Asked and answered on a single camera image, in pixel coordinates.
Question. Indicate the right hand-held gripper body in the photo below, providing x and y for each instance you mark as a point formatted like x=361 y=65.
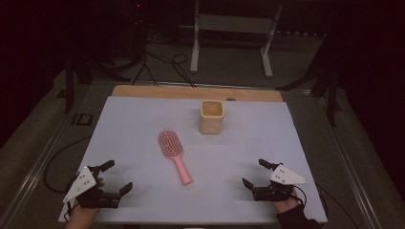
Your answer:
x=286 y=176

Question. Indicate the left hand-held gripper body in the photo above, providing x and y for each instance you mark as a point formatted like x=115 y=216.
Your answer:
x=83 y=183

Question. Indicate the pink hairbrush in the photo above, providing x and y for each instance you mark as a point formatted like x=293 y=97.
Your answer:
x=171 y=147

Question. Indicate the beige square cup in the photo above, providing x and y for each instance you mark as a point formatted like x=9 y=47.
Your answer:
x=211 y=120

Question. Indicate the person's right hand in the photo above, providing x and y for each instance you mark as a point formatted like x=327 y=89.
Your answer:
x=286 y=206

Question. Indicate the person's left hand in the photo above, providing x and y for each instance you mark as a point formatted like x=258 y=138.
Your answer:
x=81 y=218

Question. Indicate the white table mat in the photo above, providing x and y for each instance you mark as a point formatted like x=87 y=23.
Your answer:
x=223 y=152

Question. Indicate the black metal stand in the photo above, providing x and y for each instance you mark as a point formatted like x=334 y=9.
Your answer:
x=69 y=86
x=331 y=92

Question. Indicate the white metal stand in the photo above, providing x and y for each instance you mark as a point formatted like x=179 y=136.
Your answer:
x=235 y=24

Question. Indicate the silver metal floor rail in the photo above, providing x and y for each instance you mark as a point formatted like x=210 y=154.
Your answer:
x=35 y=168
x=350 y=165

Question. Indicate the black floor bracket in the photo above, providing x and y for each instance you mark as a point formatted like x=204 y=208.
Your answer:
x=82 y=119

